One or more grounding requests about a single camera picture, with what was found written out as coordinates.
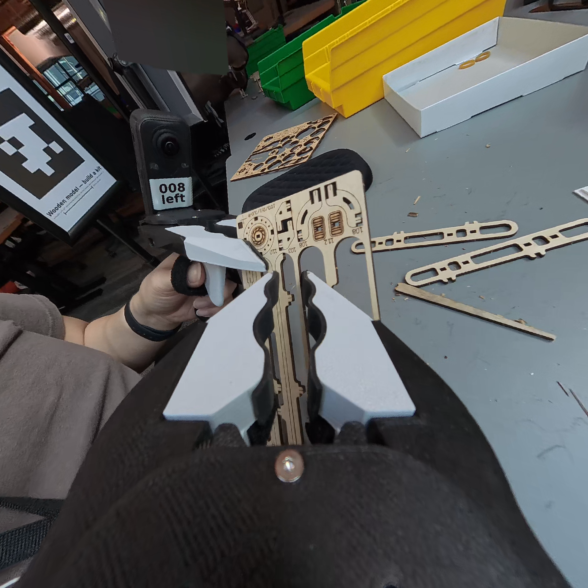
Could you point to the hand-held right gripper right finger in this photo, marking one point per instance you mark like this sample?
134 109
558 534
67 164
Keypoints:
363 367

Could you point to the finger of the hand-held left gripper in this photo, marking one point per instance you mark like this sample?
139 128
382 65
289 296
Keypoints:
227 226
216 250

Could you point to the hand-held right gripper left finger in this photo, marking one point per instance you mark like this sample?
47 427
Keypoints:
216 367

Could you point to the wooden model parts sheet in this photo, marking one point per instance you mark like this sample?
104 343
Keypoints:
358 183

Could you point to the person's left forearm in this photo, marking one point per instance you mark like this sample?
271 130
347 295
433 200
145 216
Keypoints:
105 340

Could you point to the person's left hand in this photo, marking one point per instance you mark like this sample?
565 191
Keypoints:
156 303

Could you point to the black wristband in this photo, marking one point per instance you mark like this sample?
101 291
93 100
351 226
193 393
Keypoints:
138 328

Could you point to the black textured pad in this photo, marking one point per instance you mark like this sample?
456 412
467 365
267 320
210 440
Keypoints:
312 170

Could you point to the thin wooden stick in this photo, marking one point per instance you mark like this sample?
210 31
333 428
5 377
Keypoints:
473 312

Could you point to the framed marker sign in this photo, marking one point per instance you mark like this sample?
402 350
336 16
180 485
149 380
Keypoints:
27 151

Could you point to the perforated wooden leftover sheet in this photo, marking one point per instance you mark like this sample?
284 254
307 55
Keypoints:
317 124

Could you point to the green plastic bin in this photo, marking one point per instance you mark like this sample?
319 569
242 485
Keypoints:
285 78
264 46

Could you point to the slotted wooden strip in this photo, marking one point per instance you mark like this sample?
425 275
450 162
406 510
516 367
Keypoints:
413 239
487 257

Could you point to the person's taupe clothing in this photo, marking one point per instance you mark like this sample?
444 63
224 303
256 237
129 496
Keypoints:
50 413

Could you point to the yellow plastic bin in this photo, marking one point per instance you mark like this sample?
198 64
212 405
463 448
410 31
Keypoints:
367 59

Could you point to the white cardboard box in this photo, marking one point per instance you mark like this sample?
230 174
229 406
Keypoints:
459 101

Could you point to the instruction booklet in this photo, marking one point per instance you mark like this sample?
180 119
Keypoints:
582 194

